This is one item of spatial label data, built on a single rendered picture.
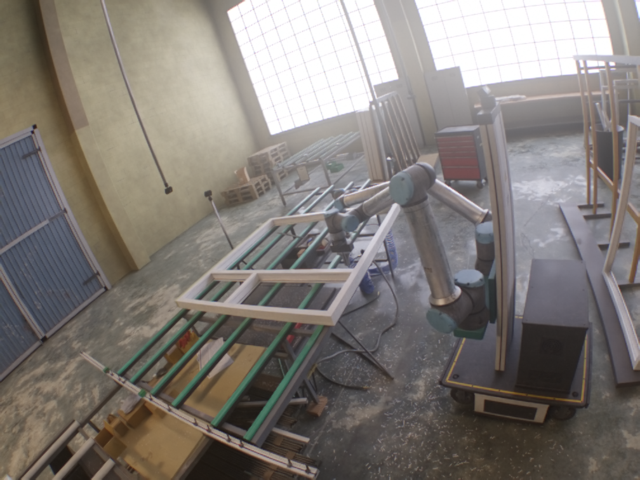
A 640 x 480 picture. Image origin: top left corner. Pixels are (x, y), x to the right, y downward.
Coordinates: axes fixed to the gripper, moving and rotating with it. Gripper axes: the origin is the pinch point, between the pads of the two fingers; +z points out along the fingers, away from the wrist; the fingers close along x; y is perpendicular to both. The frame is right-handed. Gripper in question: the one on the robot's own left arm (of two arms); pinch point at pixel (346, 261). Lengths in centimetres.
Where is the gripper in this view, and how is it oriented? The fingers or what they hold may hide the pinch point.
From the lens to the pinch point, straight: 198.4
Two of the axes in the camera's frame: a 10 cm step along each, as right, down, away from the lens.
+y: 4.3, -5.0, 7.6
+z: 3.1, 8.7, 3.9
